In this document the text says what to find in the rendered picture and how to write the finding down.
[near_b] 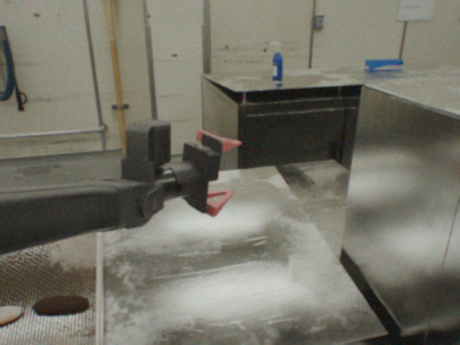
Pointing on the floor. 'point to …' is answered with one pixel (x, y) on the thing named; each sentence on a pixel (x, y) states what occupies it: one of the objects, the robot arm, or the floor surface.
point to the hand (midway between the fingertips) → (232, 167)
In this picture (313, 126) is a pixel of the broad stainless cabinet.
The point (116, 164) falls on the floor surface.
